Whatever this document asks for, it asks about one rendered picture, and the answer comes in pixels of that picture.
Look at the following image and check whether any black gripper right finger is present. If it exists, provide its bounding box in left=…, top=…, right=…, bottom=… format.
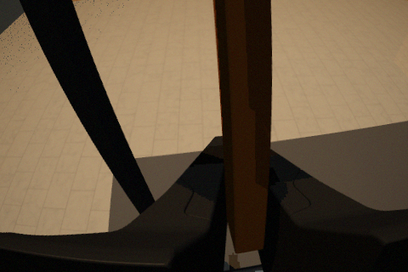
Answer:
left=258, top=149, right=408, bottom=272

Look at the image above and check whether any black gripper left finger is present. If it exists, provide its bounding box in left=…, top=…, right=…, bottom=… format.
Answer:
left=0, top=136, right=228, bottom=272

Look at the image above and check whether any orange handle with grey loop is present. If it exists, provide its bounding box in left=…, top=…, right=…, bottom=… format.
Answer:
left=213, top=0, right=272, bottom=254

